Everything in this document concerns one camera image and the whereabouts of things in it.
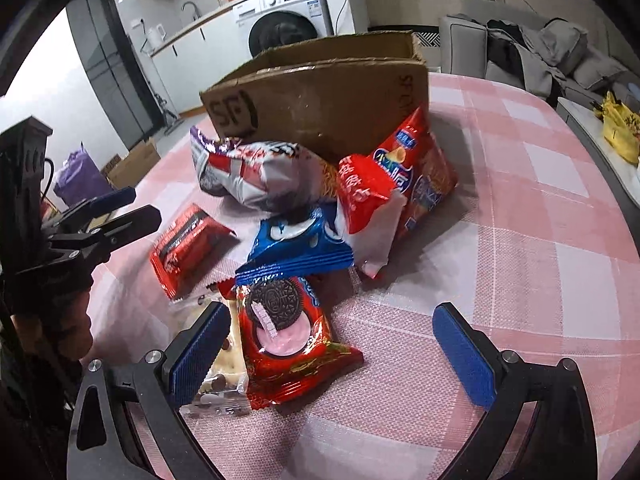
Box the red cookie packet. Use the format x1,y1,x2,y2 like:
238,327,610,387
235,277,365,411

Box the red white snack bag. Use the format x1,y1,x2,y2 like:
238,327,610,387
336,152,408,280

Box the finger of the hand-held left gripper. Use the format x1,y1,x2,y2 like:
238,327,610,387
50,205,162,261
47,187,137,233

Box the printed floor cardboard box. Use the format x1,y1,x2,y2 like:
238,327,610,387
102,137,162,190

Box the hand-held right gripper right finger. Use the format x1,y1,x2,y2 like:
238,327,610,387
432,302,598,480

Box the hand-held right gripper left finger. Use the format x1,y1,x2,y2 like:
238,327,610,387
67,301,233,480

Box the white counter cabinets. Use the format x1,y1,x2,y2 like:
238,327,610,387
145,5,251,116

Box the clear nougat packet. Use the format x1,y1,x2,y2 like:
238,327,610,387
180,297,251,416

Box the purple white snack bag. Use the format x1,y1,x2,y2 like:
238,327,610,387
190,126,341,213

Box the grey sofa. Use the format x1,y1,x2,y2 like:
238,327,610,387
439,0,640,106

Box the floor mop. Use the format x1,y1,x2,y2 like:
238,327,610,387
155,92,181,133

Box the black white patterned panel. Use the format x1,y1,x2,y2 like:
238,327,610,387
417,30,441,73

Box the brown cardboard box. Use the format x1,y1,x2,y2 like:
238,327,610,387
200,30,430,161

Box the person's left hand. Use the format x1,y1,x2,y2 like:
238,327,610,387
15,287,93,361

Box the yellow bag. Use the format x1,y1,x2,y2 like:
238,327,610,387
600,91,640,166

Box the small red dark packet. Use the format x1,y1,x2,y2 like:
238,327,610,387
149,203,237,302

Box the pink plaid tablecloth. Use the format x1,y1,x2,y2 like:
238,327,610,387
85,72,640,480

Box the white washing machine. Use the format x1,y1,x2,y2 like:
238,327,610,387
231,0,335,58

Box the red chip bag blue logo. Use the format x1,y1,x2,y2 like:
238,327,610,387
372,105,458,233

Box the blue cookie packet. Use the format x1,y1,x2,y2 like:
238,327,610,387
235,205,356,286

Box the grey side table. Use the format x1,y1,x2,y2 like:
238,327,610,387
556,96,640,211

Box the grey clothes pile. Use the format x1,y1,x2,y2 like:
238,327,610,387
487,17,588,101

